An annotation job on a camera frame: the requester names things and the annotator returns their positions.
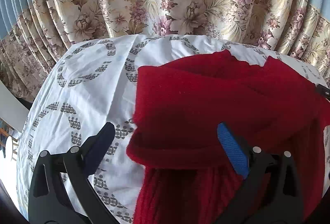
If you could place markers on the red knitted sweater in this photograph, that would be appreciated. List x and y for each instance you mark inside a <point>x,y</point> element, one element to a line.
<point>188,177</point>

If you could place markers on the floral and blue curtain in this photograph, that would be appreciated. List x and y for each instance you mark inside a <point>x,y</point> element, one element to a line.
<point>35,34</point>

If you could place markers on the wooden chair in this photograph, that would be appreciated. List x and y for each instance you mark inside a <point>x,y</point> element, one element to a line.
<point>7,132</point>

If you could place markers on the white furniture panel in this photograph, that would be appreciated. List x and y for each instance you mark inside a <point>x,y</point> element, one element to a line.
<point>11,110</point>

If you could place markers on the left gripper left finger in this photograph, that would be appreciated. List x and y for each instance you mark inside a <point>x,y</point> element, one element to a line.
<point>48,200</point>

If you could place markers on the white patterned bed sheet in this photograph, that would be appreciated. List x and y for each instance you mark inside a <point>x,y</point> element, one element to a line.
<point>95,82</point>

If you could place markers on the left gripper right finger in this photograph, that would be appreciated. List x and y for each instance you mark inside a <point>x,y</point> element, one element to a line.
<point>270,192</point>

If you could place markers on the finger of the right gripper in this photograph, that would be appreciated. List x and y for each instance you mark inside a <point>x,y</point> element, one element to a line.
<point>324,91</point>

